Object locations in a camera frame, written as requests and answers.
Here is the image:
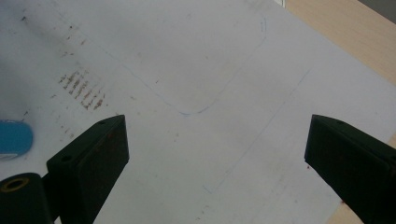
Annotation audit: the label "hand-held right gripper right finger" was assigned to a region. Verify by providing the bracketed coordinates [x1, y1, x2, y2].
[304, 114, 396, 224]

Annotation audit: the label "blue and white ball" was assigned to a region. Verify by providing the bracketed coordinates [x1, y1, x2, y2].
[0, 119, 35, 161]

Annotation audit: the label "white paper sheet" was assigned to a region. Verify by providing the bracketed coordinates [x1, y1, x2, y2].
[0, 0, 396, 224]

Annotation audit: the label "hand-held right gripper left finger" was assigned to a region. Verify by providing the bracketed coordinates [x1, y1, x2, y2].
[46, 114, 130, 224]

